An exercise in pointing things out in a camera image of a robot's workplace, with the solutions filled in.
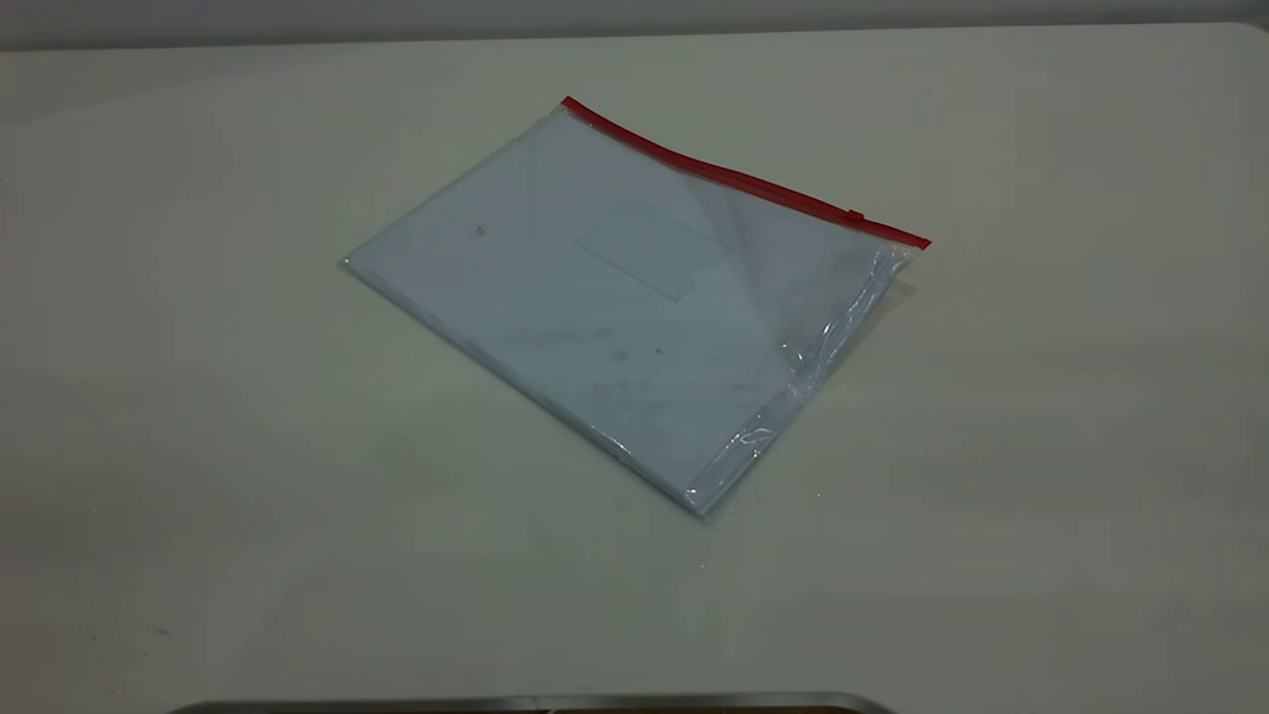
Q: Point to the clear plastic bag red zip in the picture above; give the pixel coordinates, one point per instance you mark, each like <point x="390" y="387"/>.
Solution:
<point x="634" y="297"/>

